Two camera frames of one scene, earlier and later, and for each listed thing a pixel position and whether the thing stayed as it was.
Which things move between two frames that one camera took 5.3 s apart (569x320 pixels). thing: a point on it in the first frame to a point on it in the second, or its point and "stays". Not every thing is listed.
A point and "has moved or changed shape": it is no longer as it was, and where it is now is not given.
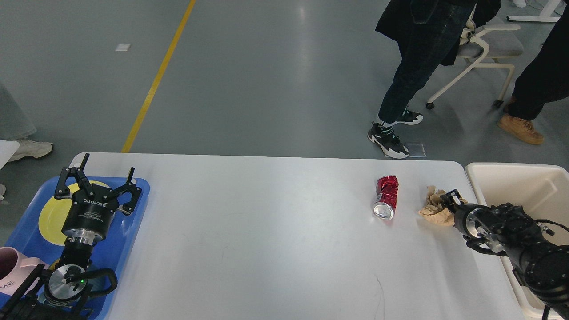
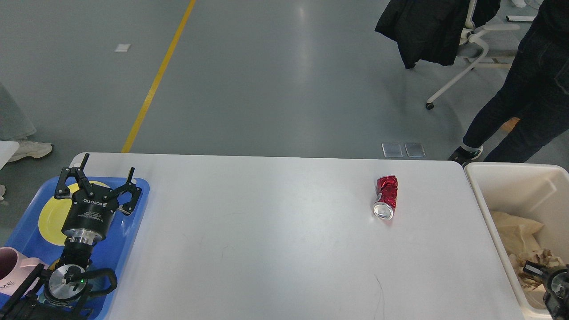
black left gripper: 92,208 stays
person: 430,33 to 536,92
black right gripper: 465,215 to 556,294
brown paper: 434,210 has moved or changed shape
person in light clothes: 15,126 stays
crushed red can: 387,187 stays
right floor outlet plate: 416,150 stays
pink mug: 14,269 stays
